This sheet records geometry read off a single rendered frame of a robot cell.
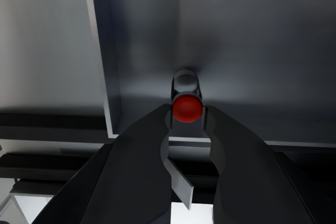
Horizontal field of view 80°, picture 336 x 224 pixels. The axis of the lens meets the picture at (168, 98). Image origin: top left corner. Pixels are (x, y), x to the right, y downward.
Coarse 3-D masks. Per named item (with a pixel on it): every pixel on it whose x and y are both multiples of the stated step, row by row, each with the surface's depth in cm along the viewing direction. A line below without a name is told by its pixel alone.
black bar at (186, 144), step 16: (0, 128) 19; (16, 128) 19; (32, 128) 19; (48, 128) 19; (64, 128) 19; (80, 128) 18; (96, 128) 18; (176, 144) 19; (192, 144) 19; (208, 144) 19
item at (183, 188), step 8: (64, 144) 22; (72, 144) 22; (80, 144) 22; (88, 144) 22; (96, 144) 22; (64, 152) 22; (72, 152) 22; (80, 152) 22; (88, 152) 22; (168, 160) 18; (168, 168) 19; (176, 168) 17; (176, 176) 18; (184, 176) 17; (176, 184) 18; (184, 184) 17; (176, 192) 18; (184, 192) 17; (192, 192) 16; (184, 200) 17
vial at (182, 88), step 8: (176, 72) 17; (184, 72) 16; (192, 72) 16; (176, 80) 15; (184, 80) 14; (192, 80) 15; (176, 88) 14; (184, 88) 14; (192, 88) 14; (176, 96) 13; (200, 96) 14
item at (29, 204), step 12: (24, 180) 22; (36, 180) 22; (48, 180) 22; (12, 192) 21; (24, 192) 21; (36, 192) 21; (48, 192) 21; (204, 192) 22; (24, 204) 23; (36, 204) 25; (180, 204) 21; (192, 204) 21; (204, 204) 20; (24, 216) 23; (180, 216) 27; (192, 216) 27; (204, 216) 27
